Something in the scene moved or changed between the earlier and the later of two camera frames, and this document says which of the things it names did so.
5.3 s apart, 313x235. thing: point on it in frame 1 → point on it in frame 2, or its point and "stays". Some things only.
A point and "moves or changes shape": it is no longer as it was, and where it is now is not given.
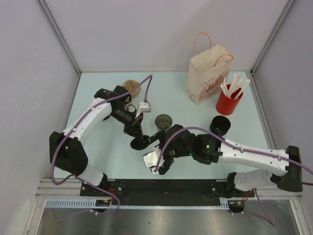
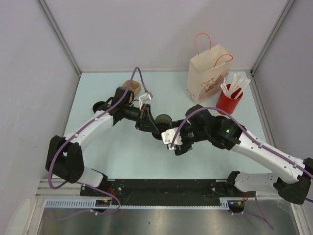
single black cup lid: x=138 y=144 moves or changes shape
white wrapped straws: x=237 y=85 stays
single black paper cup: x=163 y=121 stays
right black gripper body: x=170 y=152 → x=190 y=135
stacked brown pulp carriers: x=129 y=84 stays
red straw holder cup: x=226 y=105 stays
